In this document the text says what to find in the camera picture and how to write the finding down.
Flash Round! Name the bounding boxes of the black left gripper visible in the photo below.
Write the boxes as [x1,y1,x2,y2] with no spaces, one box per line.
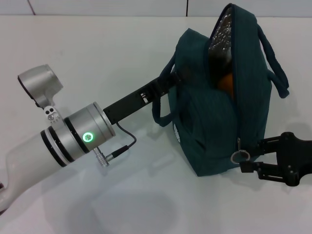
[102,70,186,127]

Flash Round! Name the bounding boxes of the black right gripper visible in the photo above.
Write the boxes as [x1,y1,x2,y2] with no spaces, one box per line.
[239,131,312,187]

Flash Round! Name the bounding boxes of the teal insulated lunch bag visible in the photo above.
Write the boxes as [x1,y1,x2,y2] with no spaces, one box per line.
[152,2,290,177]

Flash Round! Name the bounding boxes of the orange yellow pear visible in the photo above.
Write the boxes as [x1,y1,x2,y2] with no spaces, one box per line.
[217,73,236,101]

